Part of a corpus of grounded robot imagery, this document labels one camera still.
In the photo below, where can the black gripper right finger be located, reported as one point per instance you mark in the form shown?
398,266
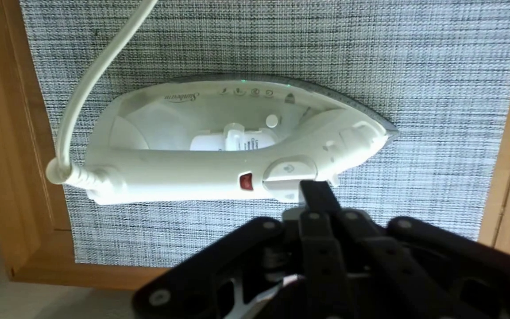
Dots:
420,266

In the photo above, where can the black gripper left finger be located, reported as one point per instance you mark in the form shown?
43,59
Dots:
220,266

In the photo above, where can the white pressing iron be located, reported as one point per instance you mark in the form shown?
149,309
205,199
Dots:
207,170

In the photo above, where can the grey woven mat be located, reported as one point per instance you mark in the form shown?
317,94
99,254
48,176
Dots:
443,71

